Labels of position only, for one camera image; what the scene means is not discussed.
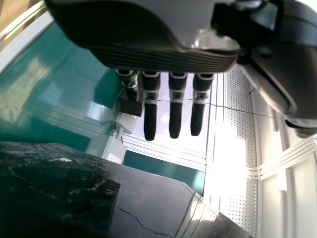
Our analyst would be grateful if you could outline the thin black cable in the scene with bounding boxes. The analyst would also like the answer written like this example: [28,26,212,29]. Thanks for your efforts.
[157,98,287,120]

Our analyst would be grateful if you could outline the white perforated cable duct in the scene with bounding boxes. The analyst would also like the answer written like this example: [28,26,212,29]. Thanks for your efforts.
[217,66,262,238]

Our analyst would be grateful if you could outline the white socket strip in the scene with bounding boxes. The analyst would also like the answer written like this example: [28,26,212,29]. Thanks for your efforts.
[101,98,145,165]

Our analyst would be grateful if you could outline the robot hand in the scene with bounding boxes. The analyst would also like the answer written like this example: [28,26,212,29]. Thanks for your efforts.
[46,0,317,141]

